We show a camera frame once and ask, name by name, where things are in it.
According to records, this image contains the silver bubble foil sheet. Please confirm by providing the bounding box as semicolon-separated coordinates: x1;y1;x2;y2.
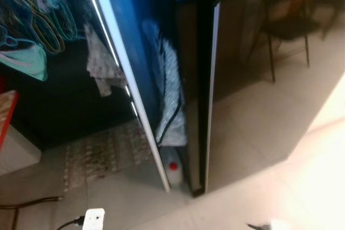
141;20;188;147

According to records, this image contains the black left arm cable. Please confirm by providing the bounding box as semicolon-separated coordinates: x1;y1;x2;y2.
56;217;86;230

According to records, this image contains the grey patterned hanging cloth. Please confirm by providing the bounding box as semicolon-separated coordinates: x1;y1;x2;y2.
85;23;127;97

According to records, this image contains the brown floor cable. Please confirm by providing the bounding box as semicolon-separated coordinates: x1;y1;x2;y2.
0;195;64;230

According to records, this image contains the black fridge power cable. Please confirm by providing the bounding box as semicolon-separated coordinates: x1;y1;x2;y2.
156;36;184;144

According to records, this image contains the white storage box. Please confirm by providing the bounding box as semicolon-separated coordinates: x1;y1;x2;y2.
0;125;43;176

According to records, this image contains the teal hanging garment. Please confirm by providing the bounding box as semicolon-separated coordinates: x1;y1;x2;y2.
0;41;49;81

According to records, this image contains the teal wire clothes hanger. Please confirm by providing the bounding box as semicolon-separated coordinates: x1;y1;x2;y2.
0;0;87;54

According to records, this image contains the patterned beige floor rug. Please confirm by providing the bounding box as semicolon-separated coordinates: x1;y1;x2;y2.
62;120;157;190

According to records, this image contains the white bottle red cap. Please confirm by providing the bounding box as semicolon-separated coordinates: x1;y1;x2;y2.
162;147;185;187

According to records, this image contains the dark door fridge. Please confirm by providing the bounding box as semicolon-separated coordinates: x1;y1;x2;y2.
86;0;345;197

